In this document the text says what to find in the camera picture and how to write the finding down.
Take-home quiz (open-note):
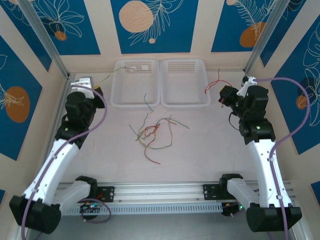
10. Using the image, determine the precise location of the looped yellow green wire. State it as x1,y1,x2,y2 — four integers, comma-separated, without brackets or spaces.
138,117,174,151

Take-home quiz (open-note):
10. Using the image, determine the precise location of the aluminium frame post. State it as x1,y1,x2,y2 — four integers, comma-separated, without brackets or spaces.
17,0,70,80
243,0,294,75

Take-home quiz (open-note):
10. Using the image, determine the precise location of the long green yellow wire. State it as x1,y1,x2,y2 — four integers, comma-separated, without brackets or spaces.
95,66,137,86

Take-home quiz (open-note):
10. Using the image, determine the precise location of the short red wire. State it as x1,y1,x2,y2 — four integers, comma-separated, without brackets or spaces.
204,68,228,95

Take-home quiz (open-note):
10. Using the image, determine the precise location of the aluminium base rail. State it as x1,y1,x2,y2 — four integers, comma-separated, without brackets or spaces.
57,181,293,202

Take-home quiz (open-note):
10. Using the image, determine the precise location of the small electronics board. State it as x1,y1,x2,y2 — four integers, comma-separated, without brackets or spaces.
221,202,245,217
79,202,102,215

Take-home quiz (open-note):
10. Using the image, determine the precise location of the grey metal shelf plate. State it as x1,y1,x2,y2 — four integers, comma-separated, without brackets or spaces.
24,213,291,240

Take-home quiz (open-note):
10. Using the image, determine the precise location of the dark green wire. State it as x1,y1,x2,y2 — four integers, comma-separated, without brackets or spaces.
128,123,147,141

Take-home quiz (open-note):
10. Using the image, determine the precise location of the aluminium side rail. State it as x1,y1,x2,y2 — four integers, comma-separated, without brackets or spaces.
42,73,76,166

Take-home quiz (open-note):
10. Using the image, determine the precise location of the white plastic basket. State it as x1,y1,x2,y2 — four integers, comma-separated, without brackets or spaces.
159,58,212,109
110,58,161,109

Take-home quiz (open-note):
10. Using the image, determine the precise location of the black mounting plate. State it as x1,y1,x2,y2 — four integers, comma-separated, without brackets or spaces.
202,183,223,201
96,186,116,203

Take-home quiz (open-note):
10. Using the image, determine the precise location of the slotted grey cable duct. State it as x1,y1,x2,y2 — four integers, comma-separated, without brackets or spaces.
61,201,224,216

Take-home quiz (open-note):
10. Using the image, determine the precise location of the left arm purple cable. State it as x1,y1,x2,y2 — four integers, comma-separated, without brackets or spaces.
20,83,112,240

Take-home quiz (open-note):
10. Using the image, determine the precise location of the thin black cable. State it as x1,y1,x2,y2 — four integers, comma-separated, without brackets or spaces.
228,111,240,131

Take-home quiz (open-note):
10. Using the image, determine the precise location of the green red wire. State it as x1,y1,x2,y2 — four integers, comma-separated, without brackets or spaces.
159,114,191,130

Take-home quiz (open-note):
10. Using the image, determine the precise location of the short green wire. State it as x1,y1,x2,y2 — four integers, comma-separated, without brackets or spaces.
144,93,154,112

